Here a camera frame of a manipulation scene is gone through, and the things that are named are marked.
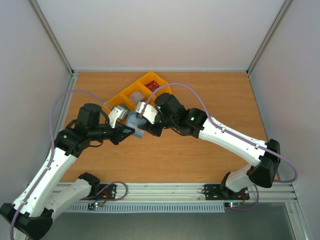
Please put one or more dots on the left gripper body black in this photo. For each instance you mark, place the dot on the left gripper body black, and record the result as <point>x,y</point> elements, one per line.
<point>115,139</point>

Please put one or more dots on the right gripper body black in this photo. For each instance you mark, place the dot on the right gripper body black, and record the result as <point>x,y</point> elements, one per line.
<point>155,128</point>

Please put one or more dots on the blue leather card holder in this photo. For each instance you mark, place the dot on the blue leather card holder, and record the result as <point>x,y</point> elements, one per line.
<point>134,122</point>

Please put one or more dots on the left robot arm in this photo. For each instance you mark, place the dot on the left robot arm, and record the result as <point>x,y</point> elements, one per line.
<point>32,214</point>

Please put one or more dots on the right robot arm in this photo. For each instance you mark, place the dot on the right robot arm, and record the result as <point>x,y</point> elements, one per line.
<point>261,157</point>

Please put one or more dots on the white card in bin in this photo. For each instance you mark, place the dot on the white card in bin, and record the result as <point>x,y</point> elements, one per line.
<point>136,97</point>

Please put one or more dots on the red card in bin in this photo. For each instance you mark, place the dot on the red card in bin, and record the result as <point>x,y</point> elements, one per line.
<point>152,86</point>

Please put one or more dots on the yellow bin left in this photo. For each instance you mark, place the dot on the yellow bin left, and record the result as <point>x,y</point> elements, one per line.
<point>119,99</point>

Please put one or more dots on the yellow bin middle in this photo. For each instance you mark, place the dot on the yellow bin middle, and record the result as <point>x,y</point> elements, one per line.
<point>137,86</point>

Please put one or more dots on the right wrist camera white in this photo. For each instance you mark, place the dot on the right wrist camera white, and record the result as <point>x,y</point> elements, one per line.
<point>147,111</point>

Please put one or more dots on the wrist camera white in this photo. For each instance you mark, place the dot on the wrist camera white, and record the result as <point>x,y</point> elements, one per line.
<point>147,111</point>
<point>118,113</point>

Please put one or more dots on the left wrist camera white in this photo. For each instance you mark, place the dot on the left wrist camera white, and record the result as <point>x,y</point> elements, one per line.
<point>118,113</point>

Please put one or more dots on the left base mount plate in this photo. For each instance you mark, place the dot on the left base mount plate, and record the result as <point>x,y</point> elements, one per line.
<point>102,191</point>

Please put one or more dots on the base mount plate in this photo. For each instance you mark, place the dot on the base mount plate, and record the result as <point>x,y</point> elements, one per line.
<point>214,192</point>
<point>102,191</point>

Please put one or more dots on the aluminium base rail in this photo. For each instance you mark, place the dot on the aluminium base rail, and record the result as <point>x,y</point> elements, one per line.
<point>160,191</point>

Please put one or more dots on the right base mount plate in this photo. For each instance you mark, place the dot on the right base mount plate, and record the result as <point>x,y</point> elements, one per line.
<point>214,192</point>

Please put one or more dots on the slotted cable duct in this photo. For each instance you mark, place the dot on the slotted cable duct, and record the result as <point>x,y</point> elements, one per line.
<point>146,208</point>

